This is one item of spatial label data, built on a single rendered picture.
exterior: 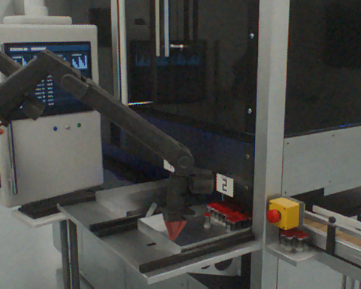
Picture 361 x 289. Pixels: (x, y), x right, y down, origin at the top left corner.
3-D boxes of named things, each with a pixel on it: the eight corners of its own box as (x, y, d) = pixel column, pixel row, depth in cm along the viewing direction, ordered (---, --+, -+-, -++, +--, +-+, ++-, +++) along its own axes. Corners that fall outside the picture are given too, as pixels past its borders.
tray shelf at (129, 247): (163, 187, 210) (163, 182, 210) (279, 242, 153) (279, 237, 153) (56, 208, 185) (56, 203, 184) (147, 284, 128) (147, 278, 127)
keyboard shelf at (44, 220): (91, 189, 234) (90, 184, 234) (126, 202, 215) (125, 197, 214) (1, 211, 204) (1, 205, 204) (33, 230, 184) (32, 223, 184)
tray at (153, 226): (219, 208, 178) (219, 199, 177) (268, 232, 157) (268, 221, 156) (138, 229, 160) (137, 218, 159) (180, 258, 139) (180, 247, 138)
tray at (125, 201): (169, 185, 206) (169, 177, 205) (206, 202, 185) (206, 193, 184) (95, 200, 188) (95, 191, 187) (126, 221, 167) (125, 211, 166)
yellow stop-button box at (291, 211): (285, 217, 148) (286, 195, 146) (303, 225, 142) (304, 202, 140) (267, 223, 144) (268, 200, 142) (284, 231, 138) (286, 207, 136)
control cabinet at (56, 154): (84, 177, 247) (76, 18, 229) (106, 185, 233) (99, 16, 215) (-13, 199, 213) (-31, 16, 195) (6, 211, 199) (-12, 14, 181)
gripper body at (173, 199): (195, 217, 143) (198, 193, 142) (165, 220, 137) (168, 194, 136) (183, 211, 148) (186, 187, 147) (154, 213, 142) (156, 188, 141)
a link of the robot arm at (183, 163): (174, 147, 143) (179, 156, 134) (212, 150, 145) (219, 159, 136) (169, 184, 146) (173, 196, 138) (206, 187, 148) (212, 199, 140)
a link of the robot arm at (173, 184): (168, 168, 143) (171, 172, 137) (192, 170, 144) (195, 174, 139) (166, 191, 144) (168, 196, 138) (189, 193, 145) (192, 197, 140)
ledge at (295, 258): (297, 240, 155) (297, 235, 154) (329, 255, 144) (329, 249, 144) (265, 250, 147) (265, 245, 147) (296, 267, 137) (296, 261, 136)
